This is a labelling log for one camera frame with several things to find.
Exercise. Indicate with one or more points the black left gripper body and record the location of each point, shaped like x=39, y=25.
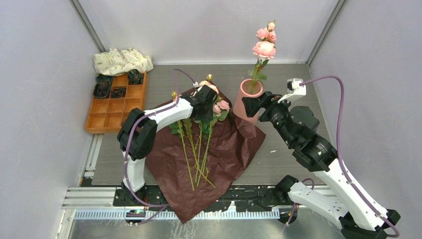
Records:
x=207, y=114

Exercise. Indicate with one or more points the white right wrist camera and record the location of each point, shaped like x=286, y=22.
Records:
x=294, y=91

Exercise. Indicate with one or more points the dark rolled fabric top right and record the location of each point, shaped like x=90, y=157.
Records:
x=135, y=77

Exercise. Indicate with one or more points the pink cylindrical vase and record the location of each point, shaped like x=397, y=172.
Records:
x=248, y=89

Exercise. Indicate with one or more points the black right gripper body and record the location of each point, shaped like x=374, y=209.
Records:
x=276, y=112

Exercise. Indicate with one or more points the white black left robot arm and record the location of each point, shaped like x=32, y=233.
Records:
x=137, y=134

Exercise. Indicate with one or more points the maroon and red wrapping paper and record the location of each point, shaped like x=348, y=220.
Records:
x=234, y=143

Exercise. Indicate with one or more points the dark rolled fabric middle left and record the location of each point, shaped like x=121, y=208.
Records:
x=102, y=90

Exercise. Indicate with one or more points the cream patterned cloth bag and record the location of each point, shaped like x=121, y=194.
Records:
x=118, y=62

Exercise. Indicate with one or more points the aluminium rail frame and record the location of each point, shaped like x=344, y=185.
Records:
x=95, y=210

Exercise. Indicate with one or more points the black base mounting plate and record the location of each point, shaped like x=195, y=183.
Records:
x=246, y=198

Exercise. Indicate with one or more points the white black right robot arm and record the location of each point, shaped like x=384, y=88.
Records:
x=354, y=212

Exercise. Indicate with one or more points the dark rolled fabric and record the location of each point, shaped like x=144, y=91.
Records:
x=135, y=77
x=118, y=92
x=102, y=90
x=104, y=78

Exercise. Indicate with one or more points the dark rolled fabric top left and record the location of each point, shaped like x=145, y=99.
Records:
x=104, y=78

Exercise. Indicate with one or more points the pink flower bouquet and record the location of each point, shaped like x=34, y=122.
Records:
x=196, y=136

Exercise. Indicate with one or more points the orange compartment tray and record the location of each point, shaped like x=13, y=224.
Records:
x=108, y=115

